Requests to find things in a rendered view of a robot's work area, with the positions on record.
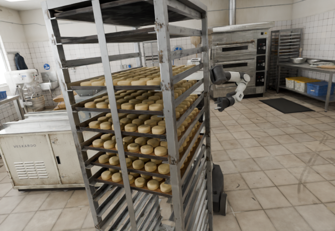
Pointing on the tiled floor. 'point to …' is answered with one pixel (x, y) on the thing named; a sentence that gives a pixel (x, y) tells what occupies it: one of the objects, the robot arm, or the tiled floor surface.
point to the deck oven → (240, 56)
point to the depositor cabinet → (44, 158)
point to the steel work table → (313, 71)
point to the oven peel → (195, 40)
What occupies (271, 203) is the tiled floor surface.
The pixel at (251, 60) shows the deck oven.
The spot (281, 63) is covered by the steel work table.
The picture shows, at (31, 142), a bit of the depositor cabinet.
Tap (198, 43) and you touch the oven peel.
